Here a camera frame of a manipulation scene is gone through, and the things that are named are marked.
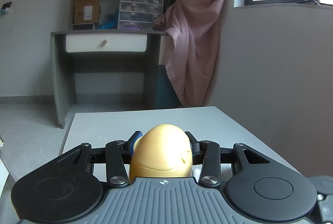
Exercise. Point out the brown cardboard box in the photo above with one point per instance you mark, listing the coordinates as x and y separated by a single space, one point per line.
85 9

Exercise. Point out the blue plastic bag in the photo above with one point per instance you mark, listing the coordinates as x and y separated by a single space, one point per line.
108 23

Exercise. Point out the small white framed screen device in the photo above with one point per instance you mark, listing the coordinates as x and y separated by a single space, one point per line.
82 26

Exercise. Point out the clear container with yellow lid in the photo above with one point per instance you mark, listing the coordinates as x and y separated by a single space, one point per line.
161 148

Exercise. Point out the white desk drawer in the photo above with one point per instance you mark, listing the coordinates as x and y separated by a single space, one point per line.
85 43

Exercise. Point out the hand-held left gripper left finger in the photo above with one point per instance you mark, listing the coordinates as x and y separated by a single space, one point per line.
137 136

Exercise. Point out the pink curtain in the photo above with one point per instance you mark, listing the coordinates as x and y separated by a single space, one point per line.
197 39

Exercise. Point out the grey desk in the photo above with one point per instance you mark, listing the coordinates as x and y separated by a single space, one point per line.
62 78

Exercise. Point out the clear plastic drawer organizer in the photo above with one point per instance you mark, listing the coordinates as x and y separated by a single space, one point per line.
140 9

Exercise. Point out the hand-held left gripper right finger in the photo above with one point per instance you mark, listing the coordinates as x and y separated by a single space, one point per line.
194 151

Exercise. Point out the blue cabinet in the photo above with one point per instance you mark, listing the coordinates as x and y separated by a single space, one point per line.
164 88

